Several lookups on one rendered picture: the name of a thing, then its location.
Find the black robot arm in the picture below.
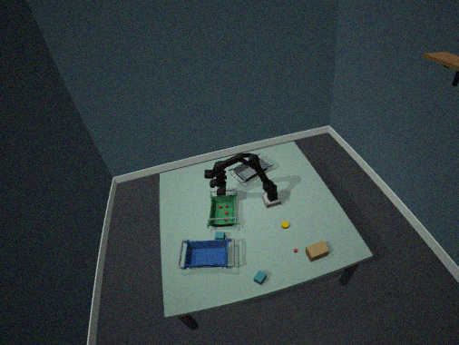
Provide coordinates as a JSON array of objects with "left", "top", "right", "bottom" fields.
[{"left": 204, "top": 153, "right": 278, "bottom": 202}]

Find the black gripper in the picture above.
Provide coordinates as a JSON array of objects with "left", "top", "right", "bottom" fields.
[{"left": 216, "top": 175, "right": 227, "bottom": 196}]

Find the tan cardboard box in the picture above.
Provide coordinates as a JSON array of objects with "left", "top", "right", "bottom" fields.
[{"left": 306, "top": 241, "right": 329, "bottom": 262}]

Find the green plastic tray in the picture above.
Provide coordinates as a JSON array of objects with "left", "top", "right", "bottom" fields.
[{"left": 207, "top": 194, "right": 237, "bottom": 229}]

